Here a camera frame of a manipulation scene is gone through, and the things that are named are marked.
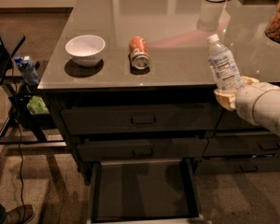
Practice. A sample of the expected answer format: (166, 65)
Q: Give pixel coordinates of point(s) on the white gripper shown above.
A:
(246, 103)

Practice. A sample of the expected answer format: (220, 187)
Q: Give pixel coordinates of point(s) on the clear plastic water bottle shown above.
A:
(223, 66)

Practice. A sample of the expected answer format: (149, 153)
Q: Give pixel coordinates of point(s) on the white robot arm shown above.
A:
(257, 103)

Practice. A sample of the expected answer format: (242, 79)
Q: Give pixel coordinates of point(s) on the top right drawer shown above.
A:
(231, 121)

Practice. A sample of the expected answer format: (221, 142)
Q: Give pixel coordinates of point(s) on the top left drawer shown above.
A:
(140, 118)

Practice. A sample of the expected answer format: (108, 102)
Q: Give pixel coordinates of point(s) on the middle right drawer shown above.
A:
(243, 144)

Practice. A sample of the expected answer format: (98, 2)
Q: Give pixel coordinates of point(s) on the bottom right drawer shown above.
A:
(218, 166)

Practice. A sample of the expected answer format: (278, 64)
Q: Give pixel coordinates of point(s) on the dark drawer cabinet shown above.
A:
(58, 100)

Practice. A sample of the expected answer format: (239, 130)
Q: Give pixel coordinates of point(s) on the open bottom drawer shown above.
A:
(144, 192)

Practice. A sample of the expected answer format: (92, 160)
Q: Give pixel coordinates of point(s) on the middle left drawer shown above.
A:
(116, 150)

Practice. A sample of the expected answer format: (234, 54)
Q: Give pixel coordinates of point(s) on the orange soda can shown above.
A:
(138, 52)

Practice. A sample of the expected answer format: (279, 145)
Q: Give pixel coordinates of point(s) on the white ceramic bowl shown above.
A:
(85, 50)

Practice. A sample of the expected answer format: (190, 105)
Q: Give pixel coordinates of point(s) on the green snack bag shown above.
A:
(36, 106)

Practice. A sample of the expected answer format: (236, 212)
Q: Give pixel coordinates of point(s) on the black side desk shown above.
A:
(18, 114)

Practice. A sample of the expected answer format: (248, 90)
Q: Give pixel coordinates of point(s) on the brown shoe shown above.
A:
(20, 215)

